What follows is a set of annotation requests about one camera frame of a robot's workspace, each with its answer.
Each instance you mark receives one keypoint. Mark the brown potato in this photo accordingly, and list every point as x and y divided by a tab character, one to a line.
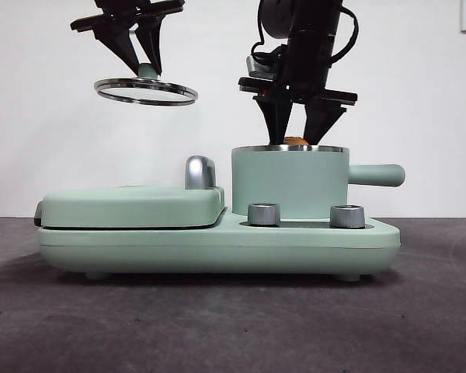
295	141

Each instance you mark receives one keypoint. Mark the green breakfast maker base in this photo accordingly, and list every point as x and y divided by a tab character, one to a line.
217	252

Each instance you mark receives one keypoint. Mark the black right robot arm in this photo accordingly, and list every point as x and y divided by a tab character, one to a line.
295	15

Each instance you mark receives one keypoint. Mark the glass pot lid green knob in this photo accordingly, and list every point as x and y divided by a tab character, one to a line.
145	71

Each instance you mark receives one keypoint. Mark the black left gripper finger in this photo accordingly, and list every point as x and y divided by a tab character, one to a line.
118	40
152	40

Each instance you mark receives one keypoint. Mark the silver control knob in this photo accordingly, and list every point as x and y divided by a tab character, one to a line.
347	217
263	215

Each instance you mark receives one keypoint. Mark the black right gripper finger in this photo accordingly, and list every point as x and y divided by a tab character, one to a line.
277	116
320	120

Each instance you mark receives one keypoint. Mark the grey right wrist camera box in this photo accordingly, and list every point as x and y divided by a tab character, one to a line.
262	69

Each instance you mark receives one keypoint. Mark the green hinged griddle lid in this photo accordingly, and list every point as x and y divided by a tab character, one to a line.
120	206

